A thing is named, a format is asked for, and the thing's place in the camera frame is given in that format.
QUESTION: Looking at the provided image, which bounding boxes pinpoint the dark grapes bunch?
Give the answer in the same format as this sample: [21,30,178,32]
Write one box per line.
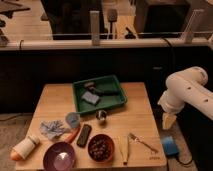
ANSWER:
[90,139,110,159]

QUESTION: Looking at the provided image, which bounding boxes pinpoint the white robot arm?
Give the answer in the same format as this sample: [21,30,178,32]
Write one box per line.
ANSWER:
[158,66,213,130]

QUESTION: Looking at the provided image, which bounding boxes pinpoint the wooden spatula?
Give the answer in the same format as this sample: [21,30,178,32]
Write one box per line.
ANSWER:
[119,136,129,165]

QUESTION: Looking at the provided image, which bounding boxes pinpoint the small black white ball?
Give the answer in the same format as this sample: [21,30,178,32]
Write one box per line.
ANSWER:
[96,110,107,124]

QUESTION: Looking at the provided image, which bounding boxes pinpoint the green plastic tray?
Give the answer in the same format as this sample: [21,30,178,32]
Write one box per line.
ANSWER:
[72,75,127,116]

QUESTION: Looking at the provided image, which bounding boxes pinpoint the brown bowl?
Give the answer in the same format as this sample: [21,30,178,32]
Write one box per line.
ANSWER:
[88,134,115,163]

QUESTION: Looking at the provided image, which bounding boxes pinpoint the grey sponge block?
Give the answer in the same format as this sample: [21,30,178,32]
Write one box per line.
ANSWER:
[82,91,100,105]

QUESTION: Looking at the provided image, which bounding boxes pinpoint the black remote control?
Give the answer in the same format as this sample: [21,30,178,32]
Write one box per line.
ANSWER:
[77,124,92,147]

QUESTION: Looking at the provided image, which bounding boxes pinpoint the black brush in tray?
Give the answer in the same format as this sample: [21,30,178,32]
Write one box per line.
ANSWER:
[84,82,119,96]

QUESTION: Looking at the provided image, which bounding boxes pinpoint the light blue plastic cup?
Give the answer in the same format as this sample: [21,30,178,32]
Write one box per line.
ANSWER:
[65,112,80,128]

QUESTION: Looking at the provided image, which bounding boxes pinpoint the orange carrot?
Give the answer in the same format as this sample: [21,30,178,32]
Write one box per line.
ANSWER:
[65,126,81,143]

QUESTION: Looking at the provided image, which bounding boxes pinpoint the purple bowl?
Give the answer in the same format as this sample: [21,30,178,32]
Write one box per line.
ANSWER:
[43,142,76,171]

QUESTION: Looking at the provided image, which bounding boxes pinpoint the crumpled blue white cloth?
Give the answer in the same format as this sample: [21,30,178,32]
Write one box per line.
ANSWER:
[39,120,67,140]

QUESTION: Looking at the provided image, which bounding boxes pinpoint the white bottle orange cap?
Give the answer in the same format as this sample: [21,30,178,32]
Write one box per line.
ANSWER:
[10,135,40,161]

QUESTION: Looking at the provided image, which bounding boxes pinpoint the right grey rail post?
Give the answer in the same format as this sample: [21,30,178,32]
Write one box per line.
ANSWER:
[181,9,204,43]

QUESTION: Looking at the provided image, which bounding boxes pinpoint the grey rail post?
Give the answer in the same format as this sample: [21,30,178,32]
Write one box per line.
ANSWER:
[181,9,204,43]
[90,11,100,46]

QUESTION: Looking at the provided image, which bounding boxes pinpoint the left grey rail post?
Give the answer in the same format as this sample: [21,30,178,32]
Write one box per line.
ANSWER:
[90,11,100,46]

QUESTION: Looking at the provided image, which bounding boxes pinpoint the white horizontal rail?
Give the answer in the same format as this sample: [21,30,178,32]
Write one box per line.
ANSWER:
[0,38,213,51]

